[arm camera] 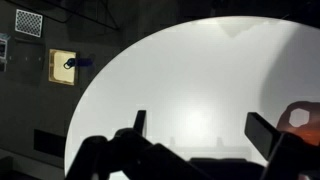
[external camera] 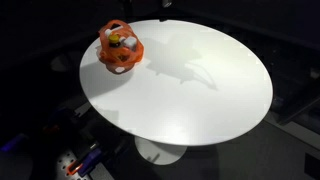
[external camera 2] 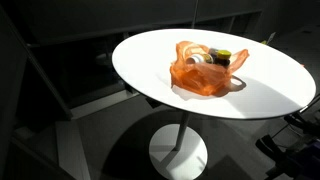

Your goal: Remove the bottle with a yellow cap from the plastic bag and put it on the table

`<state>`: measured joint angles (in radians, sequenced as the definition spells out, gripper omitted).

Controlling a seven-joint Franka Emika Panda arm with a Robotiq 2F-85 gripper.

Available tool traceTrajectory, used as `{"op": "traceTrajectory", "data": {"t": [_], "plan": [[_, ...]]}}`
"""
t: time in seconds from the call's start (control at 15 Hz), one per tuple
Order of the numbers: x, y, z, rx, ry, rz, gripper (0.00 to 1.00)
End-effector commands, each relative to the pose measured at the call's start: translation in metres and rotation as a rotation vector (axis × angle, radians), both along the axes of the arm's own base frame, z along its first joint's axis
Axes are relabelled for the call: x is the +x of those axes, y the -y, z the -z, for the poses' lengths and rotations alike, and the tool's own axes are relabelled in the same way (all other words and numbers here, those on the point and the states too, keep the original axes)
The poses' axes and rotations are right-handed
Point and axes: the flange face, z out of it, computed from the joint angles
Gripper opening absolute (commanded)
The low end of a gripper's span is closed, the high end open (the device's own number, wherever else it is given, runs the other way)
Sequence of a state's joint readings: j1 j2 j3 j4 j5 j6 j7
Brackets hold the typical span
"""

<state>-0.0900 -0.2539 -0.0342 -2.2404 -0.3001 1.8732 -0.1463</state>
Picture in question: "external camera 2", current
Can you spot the dark bottle with yellow cap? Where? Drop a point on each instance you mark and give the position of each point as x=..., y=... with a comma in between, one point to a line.
x=222, y=58

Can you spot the orange plastic bag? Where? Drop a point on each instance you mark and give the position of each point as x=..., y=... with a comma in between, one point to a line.
x=202, y=78

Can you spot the white capped bottle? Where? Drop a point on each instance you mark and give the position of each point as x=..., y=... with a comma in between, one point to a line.
x=199, y=58

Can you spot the white table pedestal base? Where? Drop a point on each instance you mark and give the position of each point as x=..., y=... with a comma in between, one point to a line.
x=178, y=152

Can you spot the black equipment with cables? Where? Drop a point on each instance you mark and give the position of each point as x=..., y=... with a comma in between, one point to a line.
x=299, y=161

